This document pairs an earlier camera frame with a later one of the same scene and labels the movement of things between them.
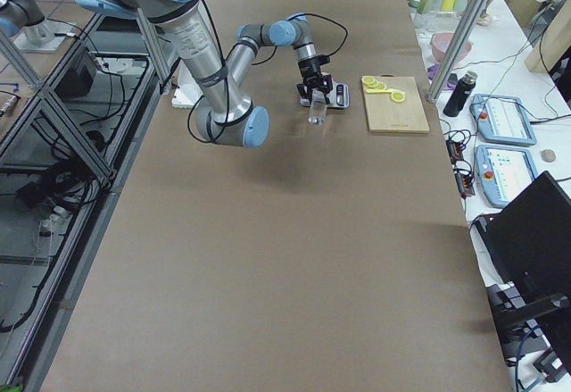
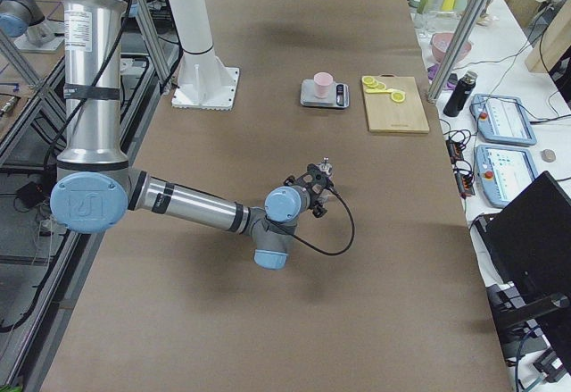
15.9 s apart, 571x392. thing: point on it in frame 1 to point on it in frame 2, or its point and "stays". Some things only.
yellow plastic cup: x=449 y=1 stays
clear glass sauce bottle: x=318 y=108 to x=326 y=166
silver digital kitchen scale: x=338 y=96 stays
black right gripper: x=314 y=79 to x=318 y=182
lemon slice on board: x=398 y=96 stays
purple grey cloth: x=432 y=71 stays
